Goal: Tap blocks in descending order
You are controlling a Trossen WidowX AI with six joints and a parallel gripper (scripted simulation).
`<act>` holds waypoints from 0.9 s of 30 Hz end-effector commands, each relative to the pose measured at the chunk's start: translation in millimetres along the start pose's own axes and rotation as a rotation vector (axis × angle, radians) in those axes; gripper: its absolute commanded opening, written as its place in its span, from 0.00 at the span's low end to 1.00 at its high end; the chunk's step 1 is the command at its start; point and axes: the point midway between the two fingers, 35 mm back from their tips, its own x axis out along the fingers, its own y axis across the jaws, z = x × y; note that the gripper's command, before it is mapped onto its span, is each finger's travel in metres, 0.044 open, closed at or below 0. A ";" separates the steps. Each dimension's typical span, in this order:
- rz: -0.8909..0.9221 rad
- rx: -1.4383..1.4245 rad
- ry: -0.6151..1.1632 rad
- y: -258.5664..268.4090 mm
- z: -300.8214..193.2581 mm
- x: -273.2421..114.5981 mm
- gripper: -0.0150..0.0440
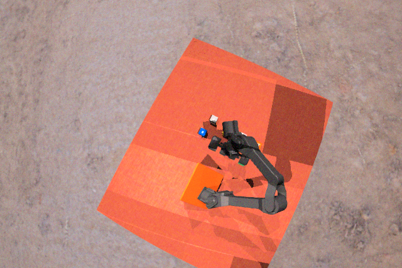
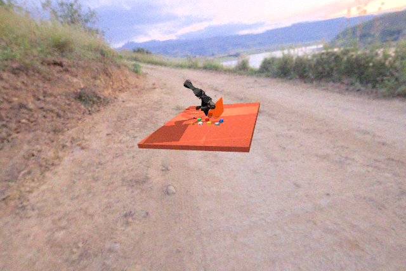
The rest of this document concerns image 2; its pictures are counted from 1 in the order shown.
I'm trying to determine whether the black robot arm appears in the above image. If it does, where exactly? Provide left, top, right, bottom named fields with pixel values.
left=183, top=79, right=215, bottom=111

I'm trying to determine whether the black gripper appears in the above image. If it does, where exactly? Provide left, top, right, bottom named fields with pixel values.
left=195, top=101, right=216, bottom=116

